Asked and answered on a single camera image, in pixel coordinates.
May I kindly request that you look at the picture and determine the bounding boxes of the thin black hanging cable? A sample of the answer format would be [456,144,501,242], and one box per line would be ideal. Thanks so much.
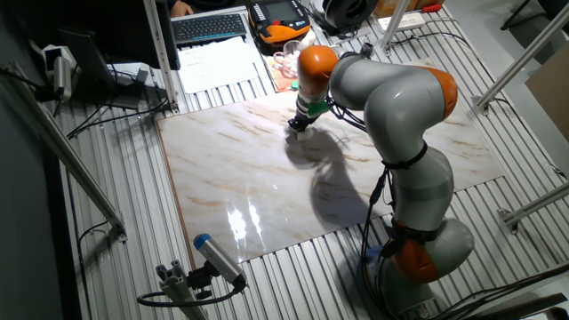
[77,220,110,320]

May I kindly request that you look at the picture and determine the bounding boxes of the black monitor cables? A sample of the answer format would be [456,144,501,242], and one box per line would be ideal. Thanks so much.
[66,95,170,140]

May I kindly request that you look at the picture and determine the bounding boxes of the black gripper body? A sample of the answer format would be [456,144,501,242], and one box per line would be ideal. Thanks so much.
[288,115,312,131]

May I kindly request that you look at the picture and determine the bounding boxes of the marble pattern board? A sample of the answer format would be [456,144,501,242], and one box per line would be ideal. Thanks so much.
[155,56,506,270]

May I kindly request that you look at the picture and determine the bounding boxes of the black flat bar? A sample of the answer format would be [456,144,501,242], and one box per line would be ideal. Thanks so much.
[461,292,569,320]

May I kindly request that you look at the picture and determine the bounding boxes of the low aluminium beam with bracket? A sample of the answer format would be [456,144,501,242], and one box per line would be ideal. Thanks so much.
[496,181,569,236]

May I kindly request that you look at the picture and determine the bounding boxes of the black computer monitor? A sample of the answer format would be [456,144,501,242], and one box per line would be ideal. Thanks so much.
[26,0,181,72]

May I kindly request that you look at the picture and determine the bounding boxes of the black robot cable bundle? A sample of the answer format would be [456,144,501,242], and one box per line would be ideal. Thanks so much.
[326,51,401,320]

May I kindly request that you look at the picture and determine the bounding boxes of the white power strip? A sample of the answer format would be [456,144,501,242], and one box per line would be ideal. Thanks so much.
[377,12,427,32]

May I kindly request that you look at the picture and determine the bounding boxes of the silver camera on white mount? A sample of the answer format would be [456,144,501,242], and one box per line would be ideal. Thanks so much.
[42,44,76,101]

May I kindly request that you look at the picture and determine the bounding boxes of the aluminium frame post by monitor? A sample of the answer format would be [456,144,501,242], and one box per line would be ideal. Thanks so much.
[141,0,180,112]

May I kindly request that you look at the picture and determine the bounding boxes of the black camera cable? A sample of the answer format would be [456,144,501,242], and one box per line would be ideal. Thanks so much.
[136,284,245,308]

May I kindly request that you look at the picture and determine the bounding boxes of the long slanted aluminium beam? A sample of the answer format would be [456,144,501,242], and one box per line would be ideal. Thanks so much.
[0,61,128,244]

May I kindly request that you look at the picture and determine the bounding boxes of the orange and white cloth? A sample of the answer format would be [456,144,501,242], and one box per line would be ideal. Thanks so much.
[266,56,300,93]

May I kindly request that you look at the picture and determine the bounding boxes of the clear glass jug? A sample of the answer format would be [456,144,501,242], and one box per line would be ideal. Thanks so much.
[272,39,306,79]

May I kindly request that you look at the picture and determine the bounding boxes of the black computer keyboard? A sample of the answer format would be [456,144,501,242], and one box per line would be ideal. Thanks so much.
[171,12,248,46]

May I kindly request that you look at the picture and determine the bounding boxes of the aluminium frame post by power strip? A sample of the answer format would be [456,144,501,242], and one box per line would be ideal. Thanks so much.
[378,0,411,57]

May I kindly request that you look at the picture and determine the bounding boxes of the short aluminium profile stub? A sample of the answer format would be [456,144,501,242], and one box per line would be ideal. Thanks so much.
[155,260,210,320]

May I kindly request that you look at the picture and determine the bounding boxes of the silver camera with blue cap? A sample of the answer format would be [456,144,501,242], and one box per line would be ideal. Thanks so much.
[193,233,248,290]

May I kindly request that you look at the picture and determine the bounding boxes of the black office chair base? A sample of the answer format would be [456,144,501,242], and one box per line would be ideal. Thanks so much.
[500,0,569,32]

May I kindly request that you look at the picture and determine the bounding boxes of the white paper sheet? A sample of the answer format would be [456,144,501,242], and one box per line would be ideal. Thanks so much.
[176,36,261,95]

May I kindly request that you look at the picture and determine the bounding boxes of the person's bare hand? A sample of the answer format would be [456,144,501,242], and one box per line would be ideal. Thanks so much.
[169,0,195,18]

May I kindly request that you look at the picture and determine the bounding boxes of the orange and black teach pendant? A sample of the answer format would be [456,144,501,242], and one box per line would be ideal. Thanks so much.
[247,0,312,45]

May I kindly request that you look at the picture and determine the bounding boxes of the black round reel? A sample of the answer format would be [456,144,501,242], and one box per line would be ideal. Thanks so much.
[320,0,380,36]

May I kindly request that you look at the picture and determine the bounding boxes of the slanted aluminium beam with bracket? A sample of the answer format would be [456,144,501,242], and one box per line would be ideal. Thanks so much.
[470,2,569,116]

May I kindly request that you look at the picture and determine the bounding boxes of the black camera clamp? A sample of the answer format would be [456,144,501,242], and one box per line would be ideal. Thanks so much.
[186,261,219,301]

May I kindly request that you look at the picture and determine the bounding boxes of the black monitor stand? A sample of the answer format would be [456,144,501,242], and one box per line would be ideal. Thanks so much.
[57,27,156,111]

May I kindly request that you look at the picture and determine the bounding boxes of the brown cardboard box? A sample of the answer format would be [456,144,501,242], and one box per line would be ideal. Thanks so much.
[373,0,445,19]

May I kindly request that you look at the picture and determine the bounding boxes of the brown cardboard panel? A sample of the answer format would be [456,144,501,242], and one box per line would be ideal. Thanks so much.
[524,42,569,143]

